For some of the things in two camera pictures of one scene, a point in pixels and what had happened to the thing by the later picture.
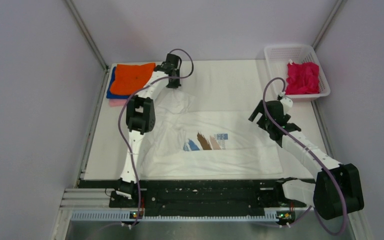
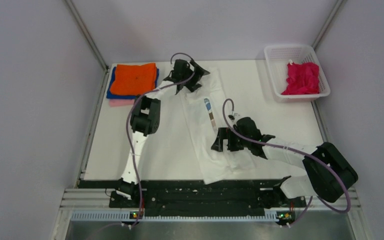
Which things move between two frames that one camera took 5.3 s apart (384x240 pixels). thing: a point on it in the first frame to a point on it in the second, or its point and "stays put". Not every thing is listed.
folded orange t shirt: x=130 y=79 stays put
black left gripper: x=174 y=85 to x=199 y=72
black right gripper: x=259 y=109 to x=225 y=133
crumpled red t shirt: x=302 y=78 stays put
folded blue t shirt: x=109 y=94 stays put
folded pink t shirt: x=114 y=102 stays put
